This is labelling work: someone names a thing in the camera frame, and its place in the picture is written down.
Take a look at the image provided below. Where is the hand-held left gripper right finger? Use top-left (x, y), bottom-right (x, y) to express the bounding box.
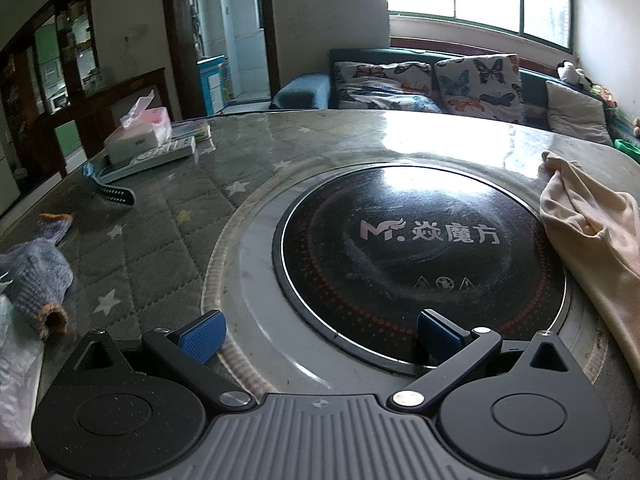
top-left (387, 308), bottom-right (573, 411)

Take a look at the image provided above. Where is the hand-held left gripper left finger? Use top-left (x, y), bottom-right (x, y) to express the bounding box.
top-left (71, 309), bottom-right (256, 409)

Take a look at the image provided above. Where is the beige cloth garment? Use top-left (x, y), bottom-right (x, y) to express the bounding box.
top-left (537, 151), bottom-right (640, 387)

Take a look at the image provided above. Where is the round black induction cooktop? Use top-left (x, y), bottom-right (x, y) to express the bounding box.
top-left (272, 162), bottom-right (574, 376)

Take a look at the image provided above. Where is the grey knit sock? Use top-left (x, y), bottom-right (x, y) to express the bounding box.
top-left (0, 239), bottom-right (75, 337)

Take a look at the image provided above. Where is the white remote control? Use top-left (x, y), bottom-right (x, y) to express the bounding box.
top-left (99, 137), bottom-right (197, 184)

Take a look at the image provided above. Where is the white plastic bag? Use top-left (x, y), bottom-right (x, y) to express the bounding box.
top-left (0, 294), bottom-right (47, 449)

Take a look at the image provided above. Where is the white box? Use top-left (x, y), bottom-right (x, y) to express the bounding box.
top-left (103, 126), bottom-right (168, 167)

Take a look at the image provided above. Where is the stack of booklets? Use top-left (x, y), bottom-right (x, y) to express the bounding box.
top-left (169, 119), bottom-right (214, 144)

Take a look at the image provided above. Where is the pink tissue pack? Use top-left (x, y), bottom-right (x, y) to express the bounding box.
top-left (119, 89), bottom-right (173, 144)

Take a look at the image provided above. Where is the butterfly print cushion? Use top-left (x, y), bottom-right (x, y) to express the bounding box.
top-left (332, 61), bottom-right (443, 113)
top-left (433, 54), bottom-right (526, 124)

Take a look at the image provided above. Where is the small blue cabinet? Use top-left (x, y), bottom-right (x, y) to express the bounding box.
top-left (196, 54), bottom-right (227, 117)

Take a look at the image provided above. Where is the dark wooden cabinet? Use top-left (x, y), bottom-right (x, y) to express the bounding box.
top-left (0, 0), bottom-right (172, 213)

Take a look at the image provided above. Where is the grey pillow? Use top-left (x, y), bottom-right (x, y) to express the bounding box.
top-left (544, 80), bottom-right (614, 147)

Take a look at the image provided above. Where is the teal sofa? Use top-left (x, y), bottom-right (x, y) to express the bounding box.
top-left (269, 48), bottom-right (640, 162)

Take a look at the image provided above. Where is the black white plush toy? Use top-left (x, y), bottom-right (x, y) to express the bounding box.
top-left (556, 61), bottom-right (592, 87)

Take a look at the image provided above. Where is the dark wooden door frame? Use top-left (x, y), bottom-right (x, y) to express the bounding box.
top-left (159, 0), bottom-right (282, 122)

